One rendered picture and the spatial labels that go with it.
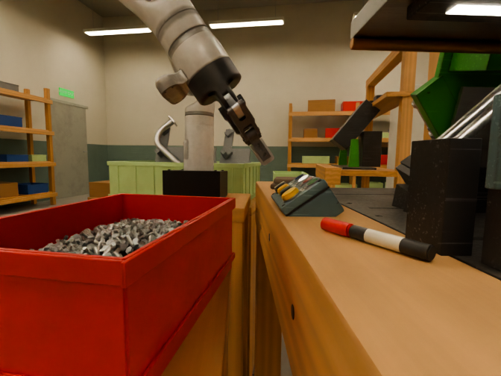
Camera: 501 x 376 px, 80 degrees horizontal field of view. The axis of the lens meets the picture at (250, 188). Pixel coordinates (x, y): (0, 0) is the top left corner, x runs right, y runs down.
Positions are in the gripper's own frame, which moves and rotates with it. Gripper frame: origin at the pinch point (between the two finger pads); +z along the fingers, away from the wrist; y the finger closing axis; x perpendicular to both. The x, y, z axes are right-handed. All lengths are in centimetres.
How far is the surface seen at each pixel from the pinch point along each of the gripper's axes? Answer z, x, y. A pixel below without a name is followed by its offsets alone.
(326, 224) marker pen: 11.1, -0.9, -11.3
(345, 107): 37, -253, 622
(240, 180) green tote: 6, 8, 73
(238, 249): 19.3, 17.8, 34.2
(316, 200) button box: 10.4, -2.6, -1.9
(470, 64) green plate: 5.7, -28.6, -6.2
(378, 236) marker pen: 12.9, -3.7, -17.2
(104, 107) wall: -322, 232, 788
